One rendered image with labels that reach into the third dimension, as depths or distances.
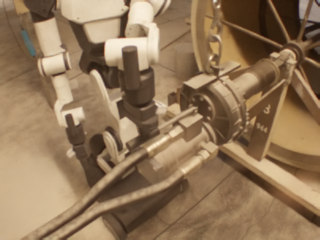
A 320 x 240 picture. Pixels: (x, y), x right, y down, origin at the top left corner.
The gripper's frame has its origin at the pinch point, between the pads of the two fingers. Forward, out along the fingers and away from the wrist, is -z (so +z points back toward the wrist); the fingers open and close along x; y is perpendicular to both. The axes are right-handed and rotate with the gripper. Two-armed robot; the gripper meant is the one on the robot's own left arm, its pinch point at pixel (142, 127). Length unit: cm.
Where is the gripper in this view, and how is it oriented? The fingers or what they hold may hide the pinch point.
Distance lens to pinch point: 71.5
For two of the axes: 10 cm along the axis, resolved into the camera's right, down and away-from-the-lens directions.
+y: 7.5, -4.4, 4.9
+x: 6.6, 4.6, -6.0
